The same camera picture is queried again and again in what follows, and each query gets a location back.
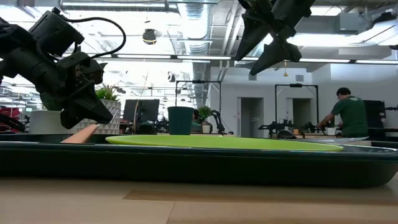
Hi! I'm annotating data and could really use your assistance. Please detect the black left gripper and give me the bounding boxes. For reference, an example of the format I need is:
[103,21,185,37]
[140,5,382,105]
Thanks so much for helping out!
[6,51,114,131]

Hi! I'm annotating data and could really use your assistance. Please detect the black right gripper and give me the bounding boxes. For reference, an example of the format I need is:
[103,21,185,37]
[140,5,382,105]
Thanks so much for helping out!
[234,0,317,77]

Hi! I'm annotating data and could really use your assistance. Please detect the fork with pale orange handle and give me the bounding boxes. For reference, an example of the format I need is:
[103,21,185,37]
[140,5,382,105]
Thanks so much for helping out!
[61,123,101,144]

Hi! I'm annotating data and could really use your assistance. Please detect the dark green cup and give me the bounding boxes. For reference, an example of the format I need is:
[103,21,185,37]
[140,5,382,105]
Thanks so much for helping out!
[167,106,195,136]

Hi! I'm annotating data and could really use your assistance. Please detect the lime green round plate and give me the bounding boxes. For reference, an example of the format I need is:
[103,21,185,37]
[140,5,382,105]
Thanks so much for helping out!
[104,134,345,152]

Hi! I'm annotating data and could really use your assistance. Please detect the dark green plastic tray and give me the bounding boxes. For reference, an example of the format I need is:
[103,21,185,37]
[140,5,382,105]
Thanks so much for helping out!
[0,141,398,189]

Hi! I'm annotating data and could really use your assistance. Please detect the succulent in triangle-patterned pot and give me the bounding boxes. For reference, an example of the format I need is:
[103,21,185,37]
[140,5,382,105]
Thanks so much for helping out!
[76,83,122,135]

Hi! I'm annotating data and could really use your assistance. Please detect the snake plant in white pot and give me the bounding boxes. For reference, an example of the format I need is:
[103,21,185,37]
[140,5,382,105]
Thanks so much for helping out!
[29,93,78,135]

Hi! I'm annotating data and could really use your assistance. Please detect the black background computer monitor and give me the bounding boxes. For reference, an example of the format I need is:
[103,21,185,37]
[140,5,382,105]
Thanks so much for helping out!
[123,98,160,123]

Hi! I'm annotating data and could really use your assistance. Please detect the ceiling light strip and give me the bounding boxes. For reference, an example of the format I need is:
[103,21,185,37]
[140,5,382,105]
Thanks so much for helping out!
[354,59,398,65]
[176,55,233,60]

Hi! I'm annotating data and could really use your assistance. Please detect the red background object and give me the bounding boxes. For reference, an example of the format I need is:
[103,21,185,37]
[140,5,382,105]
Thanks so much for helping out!
[0,106,20,133]

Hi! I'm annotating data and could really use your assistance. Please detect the black ceiling dome device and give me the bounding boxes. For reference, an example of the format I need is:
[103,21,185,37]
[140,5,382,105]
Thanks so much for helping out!
[142,28,157,45]

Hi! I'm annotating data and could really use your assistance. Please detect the black background robot arms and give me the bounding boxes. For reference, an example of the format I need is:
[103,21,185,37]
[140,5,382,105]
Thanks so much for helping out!
[257,119,326,139]

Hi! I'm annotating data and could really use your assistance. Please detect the grey rounded object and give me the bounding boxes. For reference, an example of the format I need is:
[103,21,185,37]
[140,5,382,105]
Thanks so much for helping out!
[276,129,298,139]

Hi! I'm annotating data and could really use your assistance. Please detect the small plant in white pot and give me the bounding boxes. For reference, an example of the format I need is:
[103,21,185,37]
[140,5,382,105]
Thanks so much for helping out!
[198,105,215,134]

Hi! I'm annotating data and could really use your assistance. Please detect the seated person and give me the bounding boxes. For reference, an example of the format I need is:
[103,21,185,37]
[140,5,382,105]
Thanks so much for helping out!
[190,108,203,134]

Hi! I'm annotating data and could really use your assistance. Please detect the standing person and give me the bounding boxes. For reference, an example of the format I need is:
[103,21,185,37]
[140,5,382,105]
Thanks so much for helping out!
[316,86,370,139]

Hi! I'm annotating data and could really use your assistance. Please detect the black monitor beside person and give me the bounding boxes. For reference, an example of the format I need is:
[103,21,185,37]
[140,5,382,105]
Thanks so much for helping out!
[363,100,387,129]

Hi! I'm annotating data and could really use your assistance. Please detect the black gantry frame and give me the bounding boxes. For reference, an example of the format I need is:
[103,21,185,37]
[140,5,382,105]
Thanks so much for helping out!
[175,80,223,134]
[274,83,320,125]

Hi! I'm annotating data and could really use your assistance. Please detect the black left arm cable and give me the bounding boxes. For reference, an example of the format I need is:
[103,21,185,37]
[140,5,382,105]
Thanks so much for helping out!
[62,16,127,60]

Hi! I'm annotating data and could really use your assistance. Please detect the silver ceiling air duct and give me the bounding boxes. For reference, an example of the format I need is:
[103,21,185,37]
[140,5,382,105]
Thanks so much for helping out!
[175,1,218,108]

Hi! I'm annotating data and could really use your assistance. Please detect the black aluminium table frame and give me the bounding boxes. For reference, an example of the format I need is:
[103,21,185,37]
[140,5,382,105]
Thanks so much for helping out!
[0,133,398,149]

